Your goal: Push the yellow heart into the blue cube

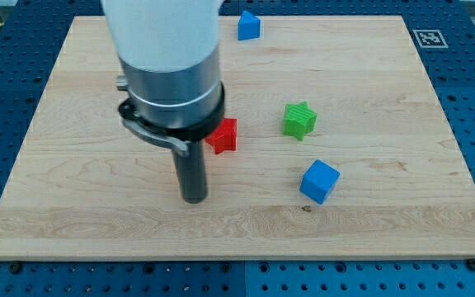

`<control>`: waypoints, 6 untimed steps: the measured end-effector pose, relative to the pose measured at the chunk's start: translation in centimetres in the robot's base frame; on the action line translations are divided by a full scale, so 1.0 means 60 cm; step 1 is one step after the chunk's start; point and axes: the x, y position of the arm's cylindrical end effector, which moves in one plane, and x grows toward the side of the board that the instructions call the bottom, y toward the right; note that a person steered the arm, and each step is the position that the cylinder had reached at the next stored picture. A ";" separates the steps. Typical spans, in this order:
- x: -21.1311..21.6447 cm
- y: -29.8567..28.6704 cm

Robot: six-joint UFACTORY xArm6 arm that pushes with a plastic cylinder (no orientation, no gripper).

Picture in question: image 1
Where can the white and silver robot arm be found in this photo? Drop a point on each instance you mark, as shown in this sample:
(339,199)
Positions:
(169,52)

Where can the blue cube block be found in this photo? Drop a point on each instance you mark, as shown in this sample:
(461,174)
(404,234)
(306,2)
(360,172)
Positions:
(319,181)

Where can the red star block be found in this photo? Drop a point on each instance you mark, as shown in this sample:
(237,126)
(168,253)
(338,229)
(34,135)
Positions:
(224,137)

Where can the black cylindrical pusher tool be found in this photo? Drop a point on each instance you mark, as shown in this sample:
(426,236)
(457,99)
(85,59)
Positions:
(191,174)

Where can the black clamp with metal lever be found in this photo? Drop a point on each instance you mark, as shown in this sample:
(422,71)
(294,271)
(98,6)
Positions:
(175,139)

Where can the green star block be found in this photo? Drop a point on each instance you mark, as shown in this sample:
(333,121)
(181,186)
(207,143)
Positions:
(299,120)

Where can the wooden board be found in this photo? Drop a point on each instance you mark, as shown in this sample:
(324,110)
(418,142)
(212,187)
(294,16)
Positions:
(83,188)

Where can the blue triangular block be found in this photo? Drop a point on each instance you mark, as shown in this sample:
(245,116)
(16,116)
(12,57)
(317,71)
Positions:
(249,26)

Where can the white fiducial marker tag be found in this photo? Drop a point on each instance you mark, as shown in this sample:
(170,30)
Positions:
(430,39)

